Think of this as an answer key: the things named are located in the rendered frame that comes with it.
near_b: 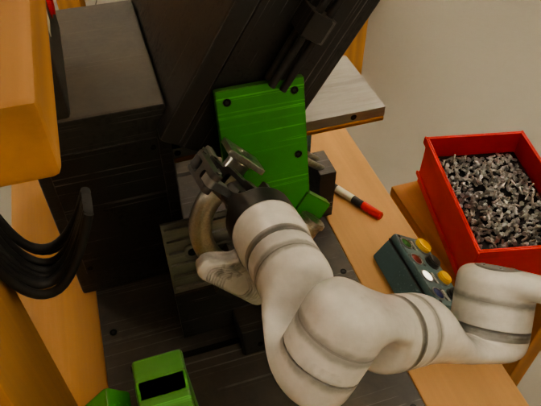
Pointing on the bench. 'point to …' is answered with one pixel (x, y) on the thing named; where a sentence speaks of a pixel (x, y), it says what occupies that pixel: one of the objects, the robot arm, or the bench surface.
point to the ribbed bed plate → (179, 238)
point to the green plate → (268, 132)
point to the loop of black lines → (12, 253)
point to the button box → (410, 269)
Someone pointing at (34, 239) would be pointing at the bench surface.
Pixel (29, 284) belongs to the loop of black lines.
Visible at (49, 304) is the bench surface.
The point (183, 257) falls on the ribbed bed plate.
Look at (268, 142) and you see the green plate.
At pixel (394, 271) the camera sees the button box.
